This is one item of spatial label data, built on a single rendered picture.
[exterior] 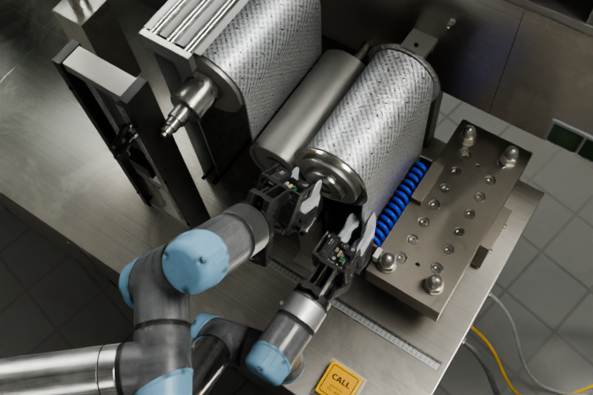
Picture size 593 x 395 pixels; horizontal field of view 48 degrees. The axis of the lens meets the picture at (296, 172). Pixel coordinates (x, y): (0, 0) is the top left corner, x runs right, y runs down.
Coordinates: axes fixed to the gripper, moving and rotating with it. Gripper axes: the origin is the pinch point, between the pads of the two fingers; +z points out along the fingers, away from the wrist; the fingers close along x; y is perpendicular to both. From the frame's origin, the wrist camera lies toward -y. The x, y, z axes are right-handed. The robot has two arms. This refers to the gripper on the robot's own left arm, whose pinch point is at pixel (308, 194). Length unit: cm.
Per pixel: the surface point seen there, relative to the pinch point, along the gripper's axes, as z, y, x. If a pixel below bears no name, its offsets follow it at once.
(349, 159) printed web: 0.6, 9.2, -4.3
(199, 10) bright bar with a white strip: -6.0, 23.0, 25.7
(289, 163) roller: 4.1, 1.3, 6.6
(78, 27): 13, 0, 67
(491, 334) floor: 106, -73, -42
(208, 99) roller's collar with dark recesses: -5.4, 9.6, 20.3
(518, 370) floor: 102, -77, -54
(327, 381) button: 4.9, -37.1, -15.5
